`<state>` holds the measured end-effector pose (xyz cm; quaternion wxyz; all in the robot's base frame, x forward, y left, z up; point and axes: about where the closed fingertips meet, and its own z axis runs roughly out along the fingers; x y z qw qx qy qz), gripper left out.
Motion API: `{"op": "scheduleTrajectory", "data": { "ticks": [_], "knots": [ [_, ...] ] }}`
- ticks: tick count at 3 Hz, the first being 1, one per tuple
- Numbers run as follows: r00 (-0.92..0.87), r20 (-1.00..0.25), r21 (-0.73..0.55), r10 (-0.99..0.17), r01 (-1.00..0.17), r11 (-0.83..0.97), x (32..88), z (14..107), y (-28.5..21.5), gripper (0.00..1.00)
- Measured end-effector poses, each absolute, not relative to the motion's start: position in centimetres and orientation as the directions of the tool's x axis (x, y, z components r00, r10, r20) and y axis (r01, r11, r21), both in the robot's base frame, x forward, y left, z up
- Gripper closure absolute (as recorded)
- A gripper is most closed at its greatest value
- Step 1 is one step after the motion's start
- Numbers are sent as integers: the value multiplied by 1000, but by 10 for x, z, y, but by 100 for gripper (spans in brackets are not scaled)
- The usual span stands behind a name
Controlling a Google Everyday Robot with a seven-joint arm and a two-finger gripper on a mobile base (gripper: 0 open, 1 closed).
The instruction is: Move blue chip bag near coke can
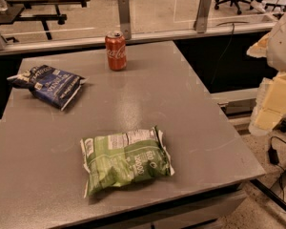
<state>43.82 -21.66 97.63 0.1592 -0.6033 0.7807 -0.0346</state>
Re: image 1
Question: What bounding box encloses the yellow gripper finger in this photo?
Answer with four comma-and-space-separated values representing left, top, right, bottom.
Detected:
246, 33, 270, 58
249, 72, 286, 136

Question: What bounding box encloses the blue chip bag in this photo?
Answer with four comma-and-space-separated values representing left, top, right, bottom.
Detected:
7, 65, 86, 111

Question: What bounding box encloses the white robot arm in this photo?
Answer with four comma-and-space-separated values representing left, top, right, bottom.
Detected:
247, 12, 286, 136

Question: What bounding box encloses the red coke can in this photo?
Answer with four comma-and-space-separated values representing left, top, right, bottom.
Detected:
105, 31, 127, 71

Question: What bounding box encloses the green chip bag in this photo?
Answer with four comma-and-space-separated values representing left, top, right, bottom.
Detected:
80, 127, 174, 197

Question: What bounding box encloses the black bench table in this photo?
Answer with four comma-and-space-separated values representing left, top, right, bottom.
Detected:
0, 0, 91, 40

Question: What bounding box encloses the black hanging cable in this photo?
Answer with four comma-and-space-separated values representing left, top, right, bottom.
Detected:
209, 20, 250, 88

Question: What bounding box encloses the black power adapter cable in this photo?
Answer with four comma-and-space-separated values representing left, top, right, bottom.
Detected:
267, 135, 286, 202

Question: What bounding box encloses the metal glass bracket right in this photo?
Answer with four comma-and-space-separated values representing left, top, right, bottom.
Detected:
194, 0, 212, 33

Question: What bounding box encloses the metal glass bracket middle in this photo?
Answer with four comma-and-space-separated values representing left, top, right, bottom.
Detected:
117, 0, 132, 40

